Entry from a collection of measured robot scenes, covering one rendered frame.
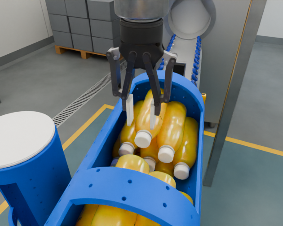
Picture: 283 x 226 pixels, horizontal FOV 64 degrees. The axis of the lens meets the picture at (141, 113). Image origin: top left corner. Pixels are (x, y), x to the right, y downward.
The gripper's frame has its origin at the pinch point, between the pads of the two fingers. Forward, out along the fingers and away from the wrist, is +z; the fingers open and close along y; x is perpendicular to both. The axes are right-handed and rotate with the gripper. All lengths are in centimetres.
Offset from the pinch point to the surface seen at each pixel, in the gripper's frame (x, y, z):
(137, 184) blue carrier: 17.5, -3.7, 1.4
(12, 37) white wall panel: -266, 279, 88
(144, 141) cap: 0.6, -0.9, 8.1
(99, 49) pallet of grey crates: -287, 140, 103
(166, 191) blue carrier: 16.4, -8.3, 3.1
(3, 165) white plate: 6.6, 39.5, 21.2
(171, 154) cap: 0.1, -7.6, 11.2
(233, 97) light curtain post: -80, -35, 41
